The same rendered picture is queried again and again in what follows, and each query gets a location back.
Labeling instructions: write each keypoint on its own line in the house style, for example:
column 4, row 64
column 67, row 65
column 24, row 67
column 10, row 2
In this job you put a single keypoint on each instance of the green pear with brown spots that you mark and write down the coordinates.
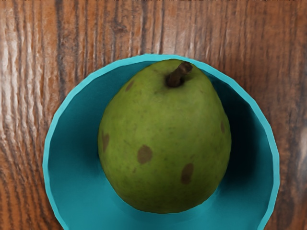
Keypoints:
column 163, row 134

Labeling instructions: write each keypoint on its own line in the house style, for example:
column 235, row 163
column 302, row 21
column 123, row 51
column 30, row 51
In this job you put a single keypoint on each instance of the teal bowl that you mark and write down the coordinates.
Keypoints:
column 76, row 191

